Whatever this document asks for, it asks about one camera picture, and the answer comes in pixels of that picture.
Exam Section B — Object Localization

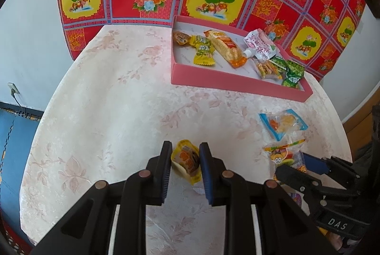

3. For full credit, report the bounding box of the green pea packet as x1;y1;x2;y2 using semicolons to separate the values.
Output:
280;61;306;90
269;55;288;68

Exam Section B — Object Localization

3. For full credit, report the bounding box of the red patterned mat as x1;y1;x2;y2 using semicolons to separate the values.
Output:
0;222;33;255

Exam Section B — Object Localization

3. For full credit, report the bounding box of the blue-edged clear snack packet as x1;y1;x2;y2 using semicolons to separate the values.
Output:
259;109;309;142

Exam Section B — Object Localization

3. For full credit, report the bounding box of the purple print snack packet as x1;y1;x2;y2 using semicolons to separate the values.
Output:
289;191;304;208

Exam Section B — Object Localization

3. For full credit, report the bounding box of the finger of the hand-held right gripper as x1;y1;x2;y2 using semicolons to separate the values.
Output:
275;164;323;199
302;152;355;181

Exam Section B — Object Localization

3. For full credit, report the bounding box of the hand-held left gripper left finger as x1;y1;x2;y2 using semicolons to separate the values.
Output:
30;141;173;255

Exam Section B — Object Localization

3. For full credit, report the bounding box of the striped-top cartoon candy packet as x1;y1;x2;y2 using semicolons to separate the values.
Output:
264;139;306;173

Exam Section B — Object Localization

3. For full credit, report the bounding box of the orange cake packet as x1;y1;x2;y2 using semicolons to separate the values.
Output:
204;29;248;69

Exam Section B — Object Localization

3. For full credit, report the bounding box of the cream floral tablecloth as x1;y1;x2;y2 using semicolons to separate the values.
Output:
19;24;354;255

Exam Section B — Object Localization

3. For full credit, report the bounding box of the clear orange sticks packet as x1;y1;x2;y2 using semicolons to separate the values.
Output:
254;58;283;81

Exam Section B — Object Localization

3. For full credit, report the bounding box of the blue board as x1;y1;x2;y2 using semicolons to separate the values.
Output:
0;101;45;241

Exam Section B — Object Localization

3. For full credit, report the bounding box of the yellow-orange snack packet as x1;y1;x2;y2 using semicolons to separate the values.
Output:
171;139;203;186

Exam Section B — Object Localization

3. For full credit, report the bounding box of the pink cardboard box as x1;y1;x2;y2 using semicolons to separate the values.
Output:
171;15;314;103

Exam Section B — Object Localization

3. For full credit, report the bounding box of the pink drink pouch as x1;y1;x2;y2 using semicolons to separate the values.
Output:
242;29;278;60

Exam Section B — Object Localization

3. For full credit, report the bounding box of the yellow candy packet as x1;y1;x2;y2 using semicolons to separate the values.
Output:
190;35;216;66

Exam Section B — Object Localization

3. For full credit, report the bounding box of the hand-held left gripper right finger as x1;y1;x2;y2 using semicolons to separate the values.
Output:
199;142;334;255

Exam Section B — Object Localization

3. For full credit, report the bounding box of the white wall socket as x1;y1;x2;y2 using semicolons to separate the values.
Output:
6;82;20;96

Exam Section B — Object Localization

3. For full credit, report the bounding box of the small orange-brown snack packet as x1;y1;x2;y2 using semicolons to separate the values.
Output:
173;31;192;45

